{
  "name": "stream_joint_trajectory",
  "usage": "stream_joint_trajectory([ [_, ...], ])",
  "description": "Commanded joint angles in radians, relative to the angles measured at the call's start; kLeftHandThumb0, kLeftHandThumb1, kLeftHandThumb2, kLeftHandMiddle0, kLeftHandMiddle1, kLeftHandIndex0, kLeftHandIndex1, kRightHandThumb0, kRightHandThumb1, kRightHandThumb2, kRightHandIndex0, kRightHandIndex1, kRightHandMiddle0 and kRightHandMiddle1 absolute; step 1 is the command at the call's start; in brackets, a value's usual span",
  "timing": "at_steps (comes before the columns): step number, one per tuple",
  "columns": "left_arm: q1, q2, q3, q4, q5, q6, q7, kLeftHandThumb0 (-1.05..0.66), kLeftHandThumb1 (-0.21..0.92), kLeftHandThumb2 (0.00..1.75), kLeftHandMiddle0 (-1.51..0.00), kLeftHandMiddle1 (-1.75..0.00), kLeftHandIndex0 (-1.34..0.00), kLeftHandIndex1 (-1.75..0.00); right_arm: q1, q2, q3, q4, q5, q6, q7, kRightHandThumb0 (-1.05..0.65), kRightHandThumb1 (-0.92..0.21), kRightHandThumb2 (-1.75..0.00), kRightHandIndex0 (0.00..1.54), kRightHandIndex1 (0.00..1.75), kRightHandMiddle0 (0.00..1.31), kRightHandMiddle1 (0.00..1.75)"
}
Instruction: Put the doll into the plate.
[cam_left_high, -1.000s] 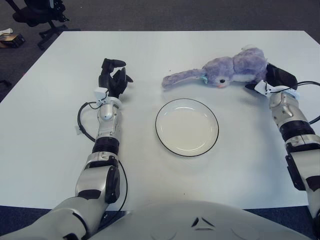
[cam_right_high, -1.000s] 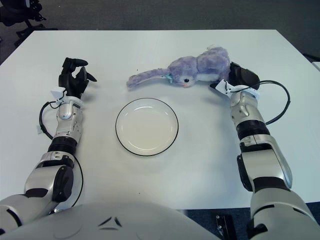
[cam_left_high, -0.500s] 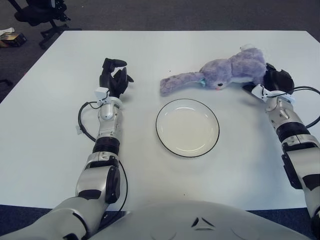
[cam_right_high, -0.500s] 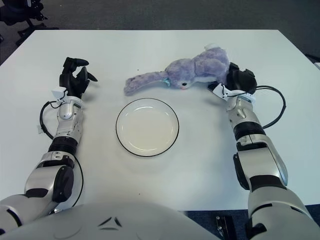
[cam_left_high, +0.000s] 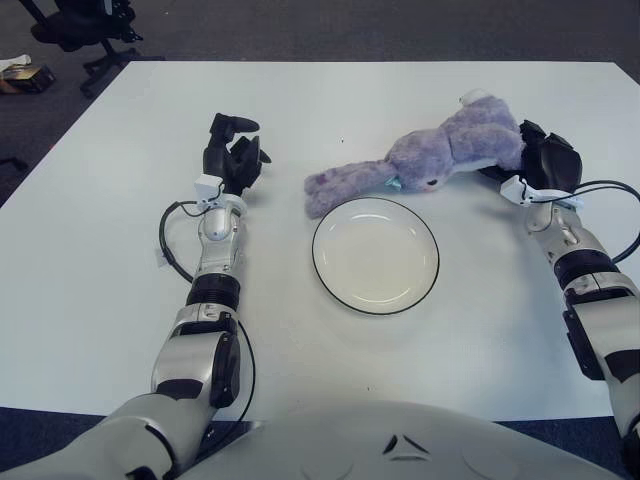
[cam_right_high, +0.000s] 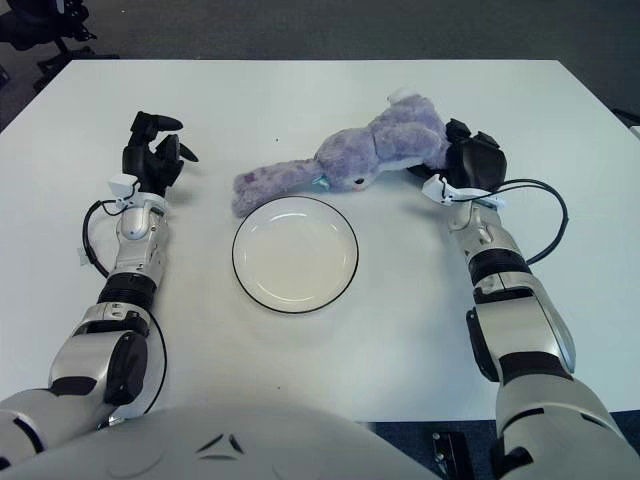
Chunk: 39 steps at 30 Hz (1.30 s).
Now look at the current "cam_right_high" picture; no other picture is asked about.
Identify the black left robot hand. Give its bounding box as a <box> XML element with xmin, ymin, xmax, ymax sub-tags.
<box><xmin>122</xmin><ymin>110</ymin><xmax>200</xmax><ymax>199</ymax></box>

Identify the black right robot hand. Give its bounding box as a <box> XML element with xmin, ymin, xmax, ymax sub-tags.
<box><xmin>407</xmin><ymin>118</ymin><xmax>509</xmax><ymax>194</ymax></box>

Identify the purple plush bunny doll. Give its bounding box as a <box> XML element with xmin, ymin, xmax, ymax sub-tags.
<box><xmin>231</xmin><ymin>88</ymin><xmax>450</xmax><ymax>220</ymax></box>

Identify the white plate with black rim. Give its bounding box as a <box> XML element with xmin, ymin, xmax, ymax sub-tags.
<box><xmin>231</xmin><ymin>195</ymin><xmax>360</xmax><ymax>315</ymax></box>

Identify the white left wrist sensor box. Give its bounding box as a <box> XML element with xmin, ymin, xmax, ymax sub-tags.
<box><xmin>107</xmin><ymin>173</ymin><xmax>139</xmax><ymax>211</ymax></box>

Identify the white wrist sensor box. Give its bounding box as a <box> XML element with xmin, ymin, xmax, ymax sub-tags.
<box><xmin>107</xmin><ymin>173</ymin><xmax>139</xmax><ymax>211</ymax></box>
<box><xmin>422</xmin><ymin>175</ymin><xmax>466</xmax><ymax>207</ymax></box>

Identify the white right wrist sensor box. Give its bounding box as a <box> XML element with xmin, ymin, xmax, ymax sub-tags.
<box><xmin>422</xmin><ymin>175</ymin><xmax>466</xmax><ymax>207</ymax></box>

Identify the black office chair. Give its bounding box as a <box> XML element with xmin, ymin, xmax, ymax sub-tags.
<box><xmin>0</xmin><ymin>0</ymin><xmax>121</xmax><ymax>91</ymax></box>

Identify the grey robot torso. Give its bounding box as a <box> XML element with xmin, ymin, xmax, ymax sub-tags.
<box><xmin>0</xmin><ymin>399</ymin><xmax>441</xmax><ymax>480</ymax></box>

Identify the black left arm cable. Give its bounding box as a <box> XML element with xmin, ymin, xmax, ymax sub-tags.
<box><xmin>82</xmin><ymin>199</ymin><xmax>124</xmax><ymax>279</ymax></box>

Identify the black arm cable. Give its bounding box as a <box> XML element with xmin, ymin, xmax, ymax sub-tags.
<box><xmin>464</xmin><ymin>178</ymin><xmax>571</xmax><ymax>266</ymax></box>
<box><xmin>82</xmin><ymin>199</ymin><xmax>124</xmax><ymax>279</ymax></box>

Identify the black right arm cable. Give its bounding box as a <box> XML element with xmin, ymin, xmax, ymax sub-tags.
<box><xmin>464</xmin><ymin>178</ymin><xmax>571</xmax><ymax>266</ymax></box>

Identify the black metal bracket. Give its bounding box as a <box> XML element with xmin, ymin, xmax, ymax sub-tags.
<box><xmin>430</xmin><ymin>430</ymin><xmax>474</xmax><ymax>480</ymax></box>

